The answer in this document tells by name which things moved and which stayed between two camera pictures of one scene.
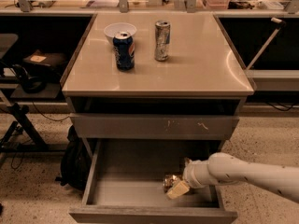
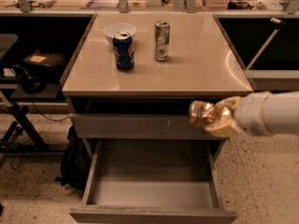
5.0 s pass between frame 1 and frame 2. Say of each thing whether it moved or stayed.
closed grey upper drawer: stayed
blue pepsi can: stayed
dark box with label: stayed
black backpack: stayed
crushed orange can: moved
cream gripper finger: moved
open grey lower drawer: stayed
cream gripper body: moved
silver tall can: stayed
